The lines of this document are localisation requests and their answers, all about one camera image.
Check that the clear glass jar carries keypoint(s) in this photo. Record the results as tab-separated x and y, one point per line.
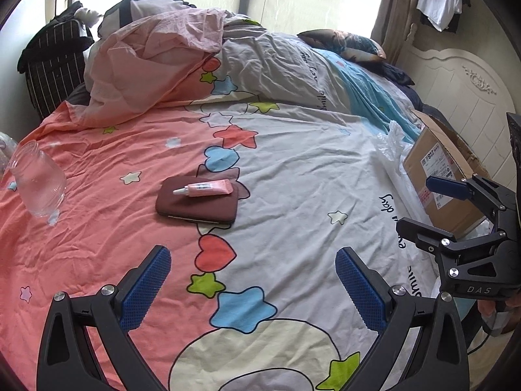
41	183

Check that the dark navy blanket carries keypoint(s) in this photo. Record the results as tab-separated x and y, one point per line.
404	82

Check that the cartoon star bed sheet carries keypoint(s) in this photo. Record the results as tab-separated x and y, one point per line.
252	304

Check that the pink crumpled quilt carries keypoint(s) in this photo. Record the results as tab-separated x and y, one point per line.
137	66

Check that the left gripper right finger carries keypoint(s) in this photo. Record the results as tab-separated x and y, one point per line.
366	288

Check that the brown wallet case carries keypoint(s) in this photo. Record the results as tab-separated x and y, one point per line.
211	208

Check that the pink cream tube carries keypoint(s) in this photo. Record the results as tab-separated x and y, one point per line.
206	189

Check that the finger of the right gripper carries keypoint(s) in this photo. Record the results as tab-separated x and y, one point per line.
449	187
427	238

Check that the brown cardboard box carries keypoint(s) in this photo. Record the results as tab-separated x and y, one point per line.
437	166

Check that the cream carved headboard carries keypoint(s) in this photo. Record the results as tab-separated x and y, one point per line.
473	98

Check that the patterned pillow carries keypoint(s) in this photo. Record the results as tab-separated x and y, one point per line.
349	46

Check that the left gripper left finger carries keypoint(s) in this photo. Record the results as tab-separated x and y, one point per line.
140	286

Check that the white plastic bag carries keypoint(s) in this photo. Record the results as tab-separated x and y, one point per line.
391	149

